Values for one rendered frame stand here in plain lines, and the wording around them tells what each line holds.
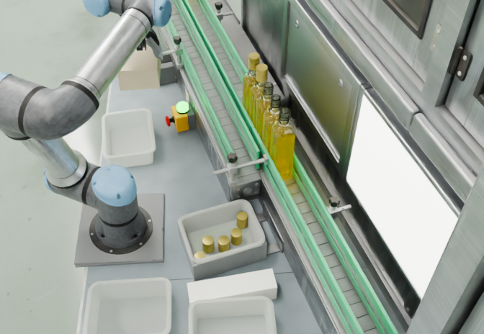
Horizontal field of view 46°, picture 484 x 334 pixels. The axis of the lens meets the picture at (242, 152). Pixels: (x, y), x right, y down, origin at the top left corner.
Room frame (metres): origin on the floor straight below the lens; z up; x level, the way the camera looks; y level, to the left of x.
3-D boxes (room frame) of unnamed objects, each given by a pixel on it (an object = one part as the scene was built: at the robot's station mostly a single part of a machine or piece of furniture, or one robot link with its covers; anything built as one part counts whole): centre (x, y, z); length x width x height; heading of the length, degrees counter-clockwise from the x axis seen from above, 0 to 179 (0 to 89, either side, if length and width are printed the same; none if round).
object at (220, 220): (0.98, 0.06, 0.80); 0.22 x 0.17 x 0.09; 109
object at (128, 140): (1.40, 0.39, 0.78); 0.22 x 0.17 x 0.09; 11
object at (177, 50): (1.67, 0.25, 0.94); 0.07 x 0.04 x 0.13; 109
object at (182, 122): (1.51, 0.21, 0.79); 0.07 x 0.07 x 0.07; 19
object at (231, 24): (1.94, 0.05, 0.84); 0.95 x 0.09 x 0.11; 19
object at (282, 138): (1.16, -0.12, 0.99); 0.06 x 0.06 x 0.21; 19
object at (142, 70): (1.43, 0.32, 1.09); 0.16 x 0.12 x 0.07; 4
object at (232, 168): (1.12, 0.01, 0.95); 0.17 x 0.03 x 0.12; 109
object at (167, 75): (1.77, 0.31, 0.79); 0.08 x 0.08 x 0.08; 19
